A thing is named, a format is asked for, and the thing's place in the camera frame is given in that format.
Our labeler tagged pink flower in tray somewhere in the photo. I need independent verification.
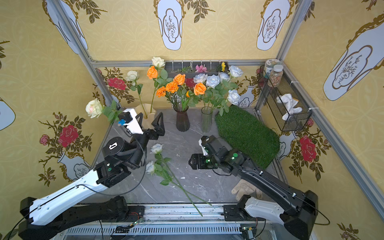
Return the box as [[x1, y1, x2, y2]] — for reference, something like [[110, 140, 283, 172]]
[[196, 65, 208, 73]]

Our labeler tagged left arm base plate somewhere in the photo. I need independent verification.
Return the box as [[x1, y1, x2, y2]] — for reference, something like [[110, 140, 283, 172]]
[[120, 206, 145, 223]]

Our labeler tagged glass jar with label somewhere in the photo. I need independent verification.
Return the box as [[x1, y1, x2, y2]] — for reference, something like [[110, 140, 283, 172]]
[[264, 59, 281, 79]]

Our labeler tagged clear glass vase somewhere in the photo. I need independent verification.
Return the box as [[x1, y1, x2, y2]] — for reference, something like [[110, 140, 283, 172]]
[[201, 107, 213, 133]]

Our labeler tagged jar of coloured beads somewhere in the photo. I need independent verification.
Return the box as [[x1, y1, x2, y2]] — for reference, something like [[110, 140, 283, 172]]
[[268, 65, 284, 88]]

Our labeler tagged white plush toy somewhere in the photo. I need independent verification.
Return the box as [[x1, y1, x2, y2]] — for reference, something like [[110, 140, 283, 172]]
[[276, 94, 303, 121]]

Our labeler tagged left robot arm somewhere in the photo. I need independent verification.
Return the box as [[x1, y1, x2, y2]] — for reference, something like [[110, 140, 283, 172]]
[[18, 109, 165, 240]]

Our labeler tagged pale blue white rose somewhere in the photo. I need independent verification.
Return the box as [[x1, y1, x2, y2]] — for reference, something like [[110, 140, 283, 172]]
[[203, 74, 221, 116]]

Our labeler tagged cream white rose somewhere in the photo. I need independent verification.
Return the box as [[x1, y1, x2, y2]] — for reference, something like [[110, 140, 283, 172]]
[[149, 56, 166, 113], [86, 99, 133, 125], [126, 71, 148, 118]]

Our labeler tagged orange marigold flower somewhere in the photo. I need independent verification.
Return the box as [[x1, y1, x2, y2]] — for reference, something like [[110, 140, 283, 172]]
[[156, 87, 167, 98]]

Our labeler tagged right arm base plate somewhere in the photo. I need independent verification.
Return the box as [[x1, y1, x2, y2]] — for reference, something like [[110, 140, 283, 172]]
[[221, 205, 258, 222]]

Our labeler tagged cream wavy glass vase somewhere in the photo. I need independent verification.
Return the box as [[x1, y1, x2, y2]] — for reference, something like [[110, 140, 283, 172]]
[[135, 104, 157, 129]]

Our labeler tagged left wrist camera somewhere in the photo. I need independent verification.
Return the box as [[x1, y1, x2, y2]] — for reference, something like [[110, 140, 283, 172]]
[[118, 109, 144, 135]]

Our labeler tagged orange rose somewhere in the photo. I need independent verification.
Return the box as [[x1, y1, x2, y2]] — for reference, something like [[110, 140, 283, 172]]
[[186, 83, 207, 107], [147, 66, 172, 106], [174, 74, 187, 102]]

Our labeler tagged grey wall planter tray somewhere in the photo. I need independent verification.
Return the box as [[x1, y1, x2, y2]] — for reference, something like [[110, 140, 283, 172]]
[[165, 61, 230, 79]]

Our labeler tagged purple ribbed glass vase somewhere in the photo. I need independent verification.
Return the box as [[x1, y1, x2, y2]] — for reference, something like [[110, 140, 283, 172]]
[[174, 103, 190, 132]]

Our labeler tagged green artificial grass mat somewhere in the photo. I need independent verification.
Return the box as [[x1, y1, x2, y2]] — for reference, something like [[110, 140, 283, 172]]
[[215, 106, 280, 169]]

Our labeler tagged black wire wall basket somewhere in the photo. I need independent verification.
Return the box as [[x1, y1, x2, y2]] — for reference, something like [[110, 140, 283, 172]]
[[258, 67, 312, 132]]

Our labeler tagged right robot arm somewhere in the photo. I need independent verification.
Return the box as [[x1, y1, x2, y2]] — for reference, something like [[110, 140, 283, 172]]
[[189, 136, 318, 240]]

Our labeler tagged beige work glove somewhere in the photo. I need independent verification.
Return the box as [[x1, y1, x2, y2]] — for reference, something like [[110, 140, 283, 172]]
[[231, 180, 263, 201]]

